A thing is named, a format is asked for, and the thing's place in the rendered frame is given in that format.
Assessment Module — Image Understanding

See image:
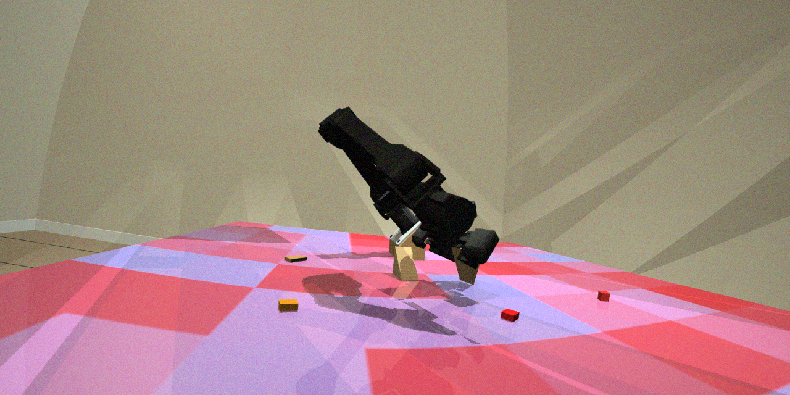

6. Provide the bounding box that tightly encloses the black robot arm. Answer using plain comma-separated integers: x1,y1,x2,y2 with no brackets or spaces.
319,106,477,236

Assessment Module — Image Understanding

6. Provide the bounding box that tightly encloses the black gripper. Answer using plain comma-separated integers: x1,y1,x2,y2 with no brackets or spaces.
412,223,499,270

